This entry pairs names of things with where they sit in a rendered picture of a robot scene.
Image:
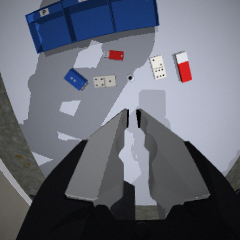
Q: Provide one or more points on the white domino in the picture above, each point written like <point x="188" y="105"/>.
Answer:
<point x="158" y="67"/>
<point x="104" y="81"/>

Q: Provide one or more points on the red usb stick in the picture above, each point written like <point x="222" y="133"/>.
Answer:
<point x="118" y="55"/>

